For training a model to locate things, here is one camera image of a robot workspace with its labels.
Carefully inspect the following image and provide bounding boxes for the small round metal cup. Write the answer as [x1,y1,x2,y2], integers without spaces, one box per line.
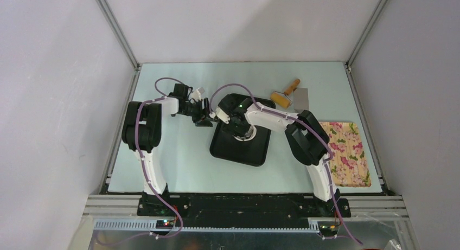
[234,131,255,142]

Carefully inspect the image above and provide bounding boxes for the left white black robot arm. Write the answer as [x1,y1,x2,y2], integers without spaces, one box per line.
[122,83,213,216]

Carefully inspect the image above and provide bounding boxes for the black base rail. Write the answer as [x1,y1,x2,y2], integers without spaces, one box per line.
[137,193,351,229]

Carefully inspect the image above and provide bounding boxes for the aluminium frame with cable duct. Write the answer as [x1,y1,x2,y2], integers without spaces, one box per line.
[83,193,419,249]

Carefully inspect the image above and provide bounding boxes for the metal spatula with red handle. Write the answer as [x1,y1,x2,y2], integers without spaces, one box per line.
[293,88,309,113]

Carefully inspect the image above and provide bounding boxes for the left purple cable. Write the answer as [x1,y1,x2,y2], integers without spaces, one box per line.
[135,76,188,240]

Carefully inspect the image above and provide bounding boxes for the wooden dough roller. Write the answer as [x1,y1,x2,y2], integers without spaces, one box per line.
[270,79,301,109]

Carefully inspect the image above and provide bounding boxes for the black baking tray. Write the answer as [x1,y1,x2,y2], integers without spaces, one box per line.
[209,93,277,168]

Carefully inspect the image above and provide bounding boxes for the white dough ball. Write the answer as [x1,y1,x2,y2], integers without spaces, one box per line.
[233,125,257,142]

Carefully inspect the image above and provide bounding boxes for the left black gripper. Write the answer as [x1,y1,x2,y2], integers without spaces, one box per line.
[178,98,219,127]

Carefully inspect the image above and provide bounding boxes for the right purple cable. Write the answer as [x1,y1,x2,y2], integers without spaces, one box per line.
[209,83,363,246]

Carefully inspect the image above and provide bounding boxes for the floral cloth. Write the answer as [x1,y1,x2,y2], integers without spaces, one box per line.
[320,121,372,188]

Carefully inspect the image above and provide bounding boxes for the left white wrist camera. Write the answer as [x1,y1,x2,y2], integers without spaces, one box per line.
[189,87,205,102]

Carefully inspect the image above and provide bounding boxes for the purple cable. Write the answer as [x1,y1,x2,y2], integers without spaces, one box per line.
[209,83,363,246]
[135,76,188,240]

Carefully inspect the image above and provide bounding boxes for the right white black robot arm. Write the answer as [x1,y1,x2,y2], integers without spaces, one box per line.
[210,95,337,216]

